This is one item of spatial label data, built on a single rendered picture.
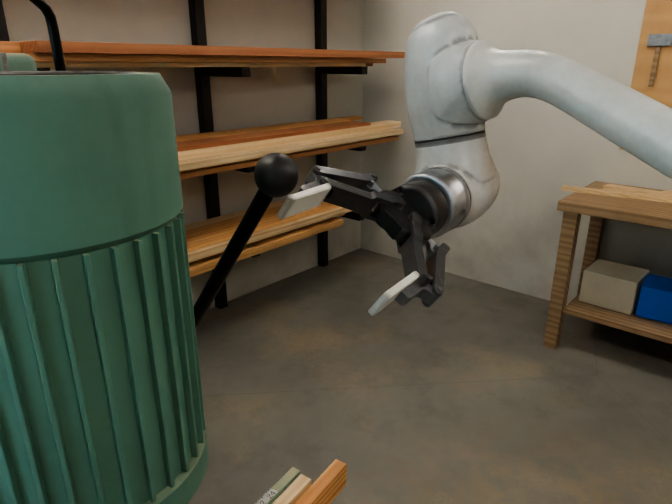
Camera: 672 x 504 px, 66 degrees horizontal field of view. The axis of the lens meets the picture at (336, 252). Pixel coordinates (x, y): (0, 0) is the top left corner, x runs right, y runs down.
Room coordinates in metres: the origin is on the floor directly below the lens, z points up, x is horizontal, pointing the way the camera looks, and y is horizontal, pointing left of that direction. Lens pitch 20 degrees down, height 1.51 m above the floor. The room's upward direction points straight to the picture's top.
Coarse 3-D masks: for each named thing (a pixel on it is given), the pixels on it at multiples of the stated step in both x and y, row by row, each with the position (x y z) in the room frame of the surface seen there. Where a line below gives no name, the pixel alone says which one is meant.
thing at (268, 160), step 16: (272, 160) 0.39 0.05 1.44; (288, 160) 0.40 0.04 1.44; (256, 176) 0.39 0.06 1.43; (272, 176) 0.39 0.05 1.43; (288, 176) 0.39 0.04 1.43; (272, 192) 0.39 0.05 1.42; (288, 192) 0.40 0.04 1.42; (256, 208) 0.41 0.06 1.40; (240, 224) 0.42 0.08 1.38; (256, 224) 0.42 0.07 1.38; (240, 240) 0.42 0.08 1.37; (224, 256) 0.43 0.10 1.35; (224, 272) 0.43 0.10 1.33; (208, 288) 0.44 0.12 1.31; (208, 304) 0.45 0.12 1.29
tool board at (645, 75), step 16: (656, 0) 2.98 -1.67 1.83; (656, 16) 2.97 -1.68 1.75; (656, 32) 2.96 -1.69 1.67; (640, 48) 3.00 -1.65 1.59; (656, 48) 2.93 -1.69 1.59; (640, 64) 2.99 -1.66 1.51; (656, 64) 2.92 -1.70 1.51; (640, 80) 2.98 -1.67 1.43; (656, 80) 2.93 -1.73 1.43; (656, 96) 2.92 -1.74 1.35
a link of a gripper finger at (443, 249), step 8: (440, 248) 0.57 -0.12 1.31; (448, 248) 0.58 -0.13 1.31; (432, 256) 0.56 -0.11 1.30; (440, 256) 0.55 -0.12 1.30; (432, 264) 0.55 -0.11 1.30; (440, 264) 0.54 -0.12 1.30; (432, 272) 0.53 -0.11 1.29; (440, 272) 0.53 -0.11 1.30; (432, 280) 0.52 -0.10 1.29; (440, 280) 0.51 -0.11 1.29; (432, 288) 0.50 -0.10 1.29; (440, 288) 0.50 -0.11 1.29; (440, 296) 0.50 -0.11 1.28; (424, 304) 0.50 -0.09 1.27
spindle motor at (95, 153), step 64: (0, 128) 0.25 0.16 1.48; (64, 128) 0.26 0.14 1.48; (128, 128) 0.29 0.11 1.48; (0, 192) 0.25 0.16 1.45; (64, 192) 0.26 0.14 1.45; (128, 192) 0.29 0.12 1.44; (0, 256) 0.25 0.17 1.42; (64, 256) 0.26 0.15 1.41; (128, 256) 0.29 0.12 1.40; (0, 320) 0.25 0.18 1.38; (64, 320) 0.26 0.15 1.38; (128, 320) 0.28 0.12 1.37; (192, 320) 0.35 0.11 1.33; (0, 384) 0.25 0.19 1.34; (64, 384) 0.26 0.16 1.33; (128, 384) 0.28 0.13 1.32; (192, 384) 0.34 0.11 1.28; (0, 448) 0.24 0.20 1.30; (64, 448) 0.25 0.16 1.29; (128, 448) 0.27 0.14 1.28; (192, 448) 0.32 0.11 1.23
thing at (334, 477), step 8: (336, 464) 0.63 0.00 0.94; (344, 464) 0.63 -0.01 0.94; (328, 472) 0.61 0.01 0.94; (336, 472) 0.61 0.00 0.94; (344, 472) 0.62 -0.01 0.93; (320, 480) 0.60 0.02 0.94; (328, 480) 0.60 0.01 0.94; (336, 480) 0.60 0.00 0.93; (344, 480) 0.62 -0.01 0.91; (312, 488) 0.58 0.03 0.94; (320, 488) 0.58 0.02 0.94; (328, 488) 0.59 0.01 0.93; (336, 488) 0.60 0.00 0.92; (304, 496) 0.57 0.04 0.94; (312, 496) 0.57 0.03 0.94; (320, 496) 0.57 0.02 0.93; (328, 496) 0.59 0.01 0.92
